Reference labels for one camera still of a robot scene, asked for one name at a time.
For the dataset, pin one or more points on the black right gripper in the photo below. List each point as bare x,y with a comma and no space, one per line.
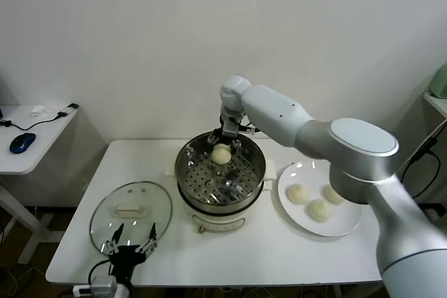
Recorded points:
230,140

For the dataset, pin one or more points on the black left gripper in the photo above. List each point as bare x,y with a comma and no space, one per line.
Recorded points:
124,258

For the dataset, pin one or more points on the white steamed baozi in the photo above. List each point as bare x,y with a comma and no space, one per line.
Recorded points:
220,155
298,193
318,210
333,196

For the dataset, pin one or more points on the glass pot lid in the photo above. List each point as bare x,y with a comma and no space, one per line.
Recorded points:
146,193

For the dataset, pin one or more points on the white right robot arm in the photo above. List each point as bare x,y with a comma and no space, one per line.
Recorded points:
349,144

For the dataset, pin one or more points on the steel steamer basket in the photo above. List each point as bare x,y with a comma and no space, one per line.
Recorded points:
199,186

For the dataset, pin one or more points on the white electric cooker base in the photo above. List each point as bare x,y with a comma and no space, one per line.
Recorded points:
218,223

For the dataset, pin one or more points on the white round plate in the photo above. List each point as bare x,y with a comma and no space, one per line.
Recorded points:
297,221

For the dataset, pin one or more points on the white side desk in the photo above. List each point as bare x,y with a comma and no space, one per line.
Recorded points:
42,137

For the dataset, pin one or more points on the blue computer mouse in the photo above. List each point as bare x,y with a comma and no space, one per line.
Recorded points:
22,143

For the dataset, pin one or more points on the black white usb adapter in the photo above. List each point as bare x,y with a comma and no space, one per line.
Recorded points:
68,110

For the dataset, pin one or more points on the white crumpled tissue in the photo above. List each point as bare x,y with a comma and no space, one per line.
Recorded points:
38,111

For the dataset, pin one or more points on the white side table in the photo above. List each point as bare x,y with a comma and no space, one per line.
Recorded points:
436,102

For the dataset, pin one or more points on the pale green appliance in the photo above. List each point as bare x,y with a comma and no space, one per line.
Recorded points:
439,83

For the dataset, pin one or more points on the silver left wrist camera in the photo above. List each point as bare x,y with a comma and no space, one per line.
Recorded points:
104,282

